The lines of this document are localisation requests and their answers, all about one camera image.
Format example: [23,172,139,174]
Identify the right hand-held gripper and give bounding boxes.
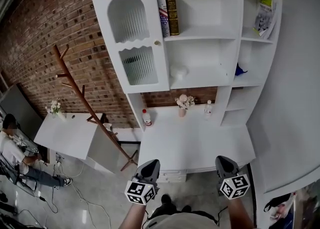
[215,155,251,200]

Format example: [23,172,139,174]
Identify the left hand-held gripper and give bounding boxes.
[124,159,161,206]

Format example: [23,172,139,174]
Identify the white object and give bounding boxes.
[169,64,189,82]

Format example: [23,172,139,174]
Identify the white shelf cabinet with desk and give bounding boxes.
[91,0,283,134]

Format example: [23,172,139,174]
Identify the person's right forearm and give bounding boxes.
[225,196,256,229]

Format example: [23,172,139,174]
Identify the person's left forearm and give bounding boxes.
[116,201,149,229]

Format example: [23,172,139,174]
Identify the white table top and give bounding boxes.
[137,104,256,183]

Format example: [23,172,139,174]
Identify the red cap white bottle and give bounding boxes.
[141,108,153,127]

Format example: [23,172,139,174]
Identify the clear water bottle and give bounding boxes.
[203,99,214,121]

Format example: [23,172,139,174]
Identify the person's light shirt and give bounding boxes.
[146,211,219,229]

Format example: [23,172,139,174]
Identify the pink flowers in vase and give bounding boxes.
[174,94,198,118]

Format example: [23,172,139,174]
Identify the small white table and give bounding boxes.
[33,112,119,174]

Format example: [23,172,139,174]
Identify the blue cloth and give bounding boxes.
[234,62,249,77]

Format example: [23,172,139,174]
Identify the wooden coat rack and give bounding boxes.
[52,44,139,172]

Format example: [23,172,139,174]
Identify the white flowers in vase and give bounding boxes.
[45,98,67,122]

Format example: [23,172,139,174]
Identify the white cabinet door ribbed glass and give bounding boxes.
[91,0,171,94]

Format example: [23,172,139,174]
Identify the grey cabinet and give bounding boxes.
[0,84,44,142]

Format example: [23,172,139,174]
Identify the green and white magazine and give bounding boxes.
[251,0,278,41]

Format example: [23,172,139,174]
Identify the brown gold book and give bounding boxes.
[164,0,181,37]

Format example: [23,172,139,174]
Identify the flag print book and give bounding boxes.
[155,0,171,38]

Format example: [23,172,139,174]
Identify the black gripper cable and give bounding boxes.
[216,205,229,227]

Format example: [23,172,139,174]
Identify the black strapped bag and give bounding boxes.
[263,191,301,229]

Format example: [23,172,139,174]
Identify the white floor cable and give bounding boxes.
[51,157,112,229]

